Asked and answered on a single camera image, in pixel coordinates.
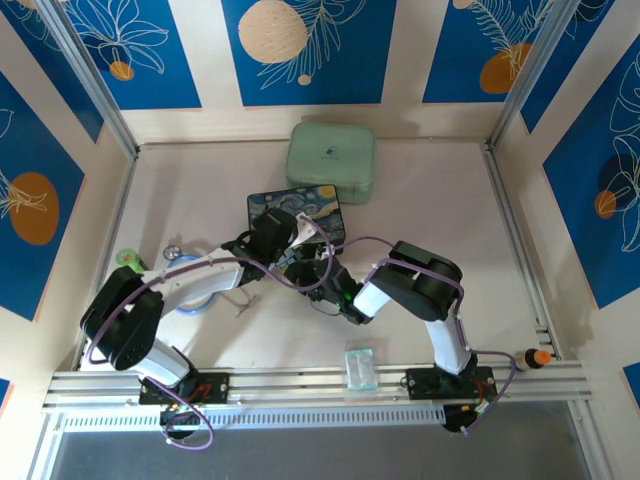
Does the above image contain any starry night print box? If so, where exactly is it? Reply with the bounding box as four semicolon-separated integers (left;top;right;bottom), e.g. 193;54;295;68
246;183;352;247

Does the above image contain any clear plastic box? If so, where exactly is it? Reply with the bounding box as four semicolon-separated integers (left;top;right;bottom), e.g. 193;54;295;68
343;346;378;392

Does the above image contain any mint green zip case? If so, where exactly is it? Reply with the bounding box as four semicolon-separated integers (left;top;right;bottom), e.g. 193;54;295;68
283;121;377;207

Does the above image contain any blue leaf-pattern placemat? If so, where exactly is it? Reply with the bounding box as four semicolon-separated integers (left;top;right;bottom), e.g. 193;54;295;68
221;0;397;107

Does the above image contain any blue poster with white flower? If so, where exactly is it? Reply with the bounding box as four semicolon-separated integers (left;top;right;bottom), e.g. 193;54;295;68
51;0;203;111

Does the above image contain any blue poster with orange oval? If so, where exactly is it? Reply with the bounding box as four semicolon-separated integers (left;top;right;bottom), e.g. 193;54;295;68
0;69;87;323

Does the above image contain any blue poster with leaf outlines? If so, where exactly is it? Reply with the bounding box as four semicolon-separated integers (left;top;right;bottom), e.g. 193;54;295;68
541;48;640;310

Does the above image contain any poster with orange circle and feather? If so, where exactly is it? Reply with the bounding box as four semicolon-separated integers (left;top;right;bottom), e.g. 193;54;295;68
421;0;557;105

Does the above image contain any blue poster with dark leaf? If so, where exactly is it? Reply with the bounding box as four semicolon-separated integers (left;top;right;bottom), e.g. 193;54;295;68
519;0;619;135

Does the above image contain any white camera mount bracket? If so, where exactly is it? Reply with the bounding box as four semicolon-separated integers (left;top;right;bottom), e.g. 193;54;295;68
292;211;318;248

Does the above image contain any thin tangled wire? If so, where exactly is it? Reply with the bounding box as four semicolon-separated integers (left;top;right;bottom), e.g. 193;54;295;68
223;292;260;318

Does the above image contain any purple cable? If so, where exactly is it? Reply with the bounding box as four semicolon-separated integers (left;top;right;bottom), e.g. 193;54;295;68
84;214;335;367
339;235;519;437
163;378;216;452

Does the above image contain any long aluminium rail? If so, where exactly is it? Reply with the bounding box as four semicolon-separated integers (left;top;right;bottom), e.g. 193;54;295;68
41;358;594;415

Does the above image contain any white slotted cable duct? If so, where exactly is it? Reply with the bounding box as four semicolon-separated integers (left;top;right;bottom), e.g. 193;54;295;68
58;405;447;434

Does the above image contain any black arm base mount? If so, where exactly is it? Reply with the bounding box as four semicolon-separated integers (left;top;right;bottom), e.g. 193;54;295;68
405;366;498;402
138;371;232;407

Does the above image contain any aluminium side rail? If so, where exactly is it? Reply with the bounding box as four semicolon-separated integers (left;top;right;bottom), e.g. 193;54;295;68
481;141;562;362

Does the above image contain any aluminium frame post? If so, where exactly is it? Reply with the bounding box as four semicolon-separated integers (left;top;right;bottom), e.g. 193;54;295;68
35;0;140;157
491;0;572;150

